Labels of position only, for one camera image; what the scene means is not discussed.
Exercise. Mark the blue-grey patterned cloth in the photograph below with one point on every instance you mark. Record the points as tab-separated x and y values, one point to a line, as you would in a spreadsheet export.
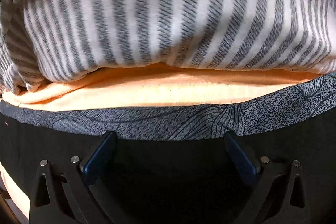
162	121

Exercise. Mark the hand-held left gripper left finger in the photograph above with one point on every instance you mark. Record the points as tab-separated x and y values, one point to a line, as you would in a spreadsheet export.
101	155

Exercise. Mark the grey striped blanket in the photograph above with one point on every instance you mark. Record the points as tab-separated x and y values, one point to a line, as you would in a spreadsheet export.
162	11

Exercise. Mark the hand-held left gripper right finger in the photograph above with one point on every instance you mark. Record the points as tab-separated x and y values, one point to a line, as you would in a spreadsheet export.
239	157

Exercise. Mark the black pants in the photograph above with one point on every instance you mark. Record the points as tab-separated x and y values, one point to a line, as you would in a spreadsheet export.
168	176

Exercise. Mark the peach bed sheet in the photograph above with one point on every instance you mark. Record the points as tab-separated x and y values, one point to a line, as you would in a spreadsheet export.
162	90

